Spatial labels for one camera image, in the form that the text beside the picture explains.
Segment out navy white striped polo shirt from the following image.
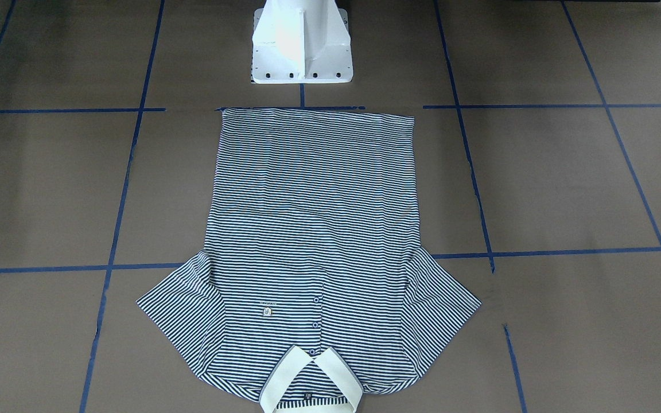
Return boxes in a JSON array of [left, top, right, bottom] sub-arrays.
[[137, 109, 481, 412]]

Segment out brown table cover mat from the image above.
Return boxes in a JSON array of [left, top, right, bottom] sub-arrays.
[[0, 1, 661, 412]]

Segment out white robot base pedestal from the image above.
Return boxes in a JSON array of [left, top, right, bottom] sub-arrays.
[[250, 1, 354, 84]]

